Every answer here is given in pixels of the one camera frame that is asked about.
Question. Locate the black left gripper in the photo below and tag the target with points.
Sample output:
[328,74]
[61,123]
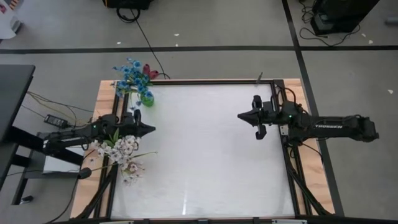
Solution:
[130,124]

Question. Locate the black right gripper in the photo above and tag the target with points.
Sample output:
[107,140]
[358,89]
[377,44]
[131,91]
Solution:
[264,116]

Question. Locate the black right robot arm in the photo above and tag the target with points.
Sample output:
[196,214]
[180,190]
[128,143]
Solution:
[329,126]

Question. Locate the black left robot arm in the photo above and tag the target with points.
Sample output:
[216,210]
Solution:
[77,135]

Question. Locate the green glass vase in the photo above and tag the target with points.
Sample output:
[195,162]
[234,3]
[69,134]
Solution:
[148,100]

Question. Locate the wooden base board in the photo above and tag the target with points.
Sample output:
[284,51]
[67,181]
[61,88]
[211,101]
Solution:
[85,189]

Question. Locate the black power adapter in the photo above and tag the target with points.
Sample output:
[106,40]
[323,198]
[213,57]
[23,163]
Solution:
[56,121]

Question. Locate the white box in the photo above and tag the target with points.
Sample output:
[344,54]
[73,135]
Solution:
[62,165]

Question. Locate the black equipment case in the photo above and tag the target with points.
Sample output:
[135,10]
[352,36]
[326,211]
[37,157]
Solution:
[127,3]

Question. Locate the black desk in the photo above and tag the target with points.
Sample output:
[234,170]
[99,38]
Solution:
[7,118]

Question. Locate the black computer case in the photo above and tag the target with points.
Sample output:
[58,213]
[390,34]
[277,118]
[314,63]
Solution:
[342,15]

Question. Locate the grey floor object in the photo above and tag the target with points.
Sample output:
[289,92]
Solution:
[392,20]

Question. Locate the black aluminium table frame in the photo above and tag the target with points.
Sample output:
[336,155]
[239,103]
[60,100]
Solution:
[217,82]

